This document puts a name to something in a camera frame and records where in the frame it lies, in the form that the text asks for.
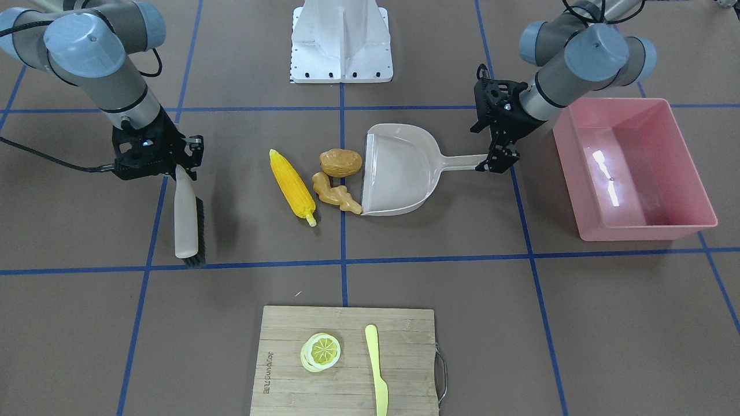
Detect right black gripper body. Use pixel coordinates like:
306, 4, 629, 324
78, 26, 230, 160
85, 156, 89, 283
112, 108, 187, 181

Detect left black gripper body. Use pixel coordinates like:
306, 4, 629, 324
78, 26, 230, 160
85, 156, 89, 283
470, 79, 545, 142

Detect beige plastic dustpan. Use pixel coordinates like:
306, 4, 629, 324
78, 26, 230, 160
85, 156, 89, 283
360, 123, 487, 216

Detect beige brush black bristles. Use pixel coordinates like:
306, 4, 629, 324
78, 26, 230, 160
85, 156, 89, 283
173, 164, 206, 269

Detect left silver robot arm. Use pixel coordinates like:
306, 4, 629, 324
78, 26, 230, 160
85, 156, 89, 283
471, 1, 657, 173

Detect pink plastic bin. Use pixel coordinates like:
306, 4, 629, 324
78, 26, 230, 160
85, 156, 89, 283
553, 98, 718, 242

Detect yellow toy corn cob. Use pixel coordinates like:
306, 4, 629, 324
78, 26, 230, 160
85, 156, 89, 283
269, 149, 317, 227

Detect brown toy potato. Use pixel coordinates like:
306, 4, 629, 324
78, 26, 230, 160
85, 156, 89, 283
319, 149, 363, 177

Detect tan toy ginger root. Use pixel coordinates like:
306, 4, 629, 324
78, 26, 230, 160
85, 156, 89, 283
312, 172, 363, 215

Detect bamboo cutting board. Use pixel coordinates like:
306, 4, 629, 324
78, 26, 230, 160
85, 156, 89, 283
249, 306, 441, 415

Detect yellow plastic toy knife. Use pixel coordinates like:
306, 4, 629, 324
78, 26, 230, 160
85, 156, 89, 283
364, 324, 389, 415

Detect yellow toy lemon slice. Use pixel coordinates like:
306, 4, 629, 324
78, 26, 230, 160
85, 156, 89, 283
299, 333, 341, 372

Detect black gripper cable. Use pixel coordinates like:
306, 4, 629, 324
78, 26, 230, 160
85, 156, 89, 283
0, 17, 164, 174

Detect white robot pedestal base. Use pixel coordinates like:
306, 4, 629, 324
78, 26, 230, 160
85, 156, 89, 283
289, 1, 394, 84

